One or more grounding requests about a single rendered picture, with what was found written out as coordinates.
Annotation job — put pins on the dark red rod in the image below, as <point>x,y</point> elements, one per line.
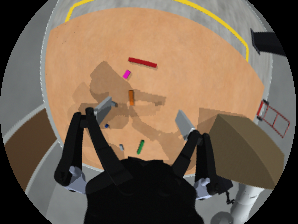
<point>142,62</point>

